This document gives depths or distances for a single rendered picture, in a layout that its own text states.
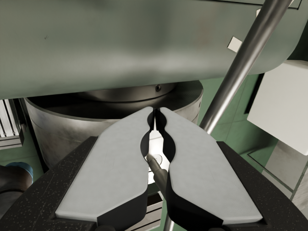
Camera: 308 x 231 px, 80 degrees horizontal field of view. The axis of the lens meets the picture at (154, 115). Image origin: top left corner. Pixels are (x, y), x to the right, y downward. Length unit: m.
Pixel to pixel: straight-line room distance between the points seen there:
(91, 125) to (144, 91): 0.09
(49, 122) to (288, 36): 0.32
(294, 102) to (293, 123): 0.20
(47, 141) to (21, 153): 1.51
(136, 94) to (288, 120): 2.12
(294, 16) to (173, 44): 0.16
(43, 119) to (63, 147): 0.04
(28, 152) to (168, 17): 1.70
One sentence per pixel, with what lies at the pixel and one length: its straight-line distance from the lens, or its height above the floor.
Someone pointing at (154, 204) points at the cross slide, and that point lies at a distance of 0.89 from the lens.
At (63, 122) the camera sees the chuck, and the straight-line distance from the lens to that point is 0.25.
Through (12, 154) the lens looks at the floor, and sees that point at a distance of 1.83.
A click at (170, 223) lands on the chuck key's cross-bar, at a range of 0.27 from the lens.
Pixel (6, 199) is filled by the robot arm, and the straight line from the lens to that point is 0.56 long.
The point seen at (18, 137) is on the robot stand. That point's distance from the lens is 1.47.
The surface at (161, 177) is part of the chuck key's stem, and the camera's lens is 0.25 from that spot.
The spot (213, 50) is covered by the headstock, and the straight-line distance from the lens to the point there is 0.22.
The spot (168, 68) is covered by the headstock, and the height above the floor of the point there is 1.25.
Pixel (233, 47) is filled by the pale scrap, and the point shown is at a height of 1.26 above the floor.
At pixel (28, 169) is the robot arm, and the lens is 0.63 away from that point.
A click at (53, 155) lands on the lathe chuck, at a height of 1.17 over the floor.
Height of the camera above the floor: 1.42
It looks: 52 degrees down
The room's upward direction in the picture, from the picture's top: 140 degrees clockwise
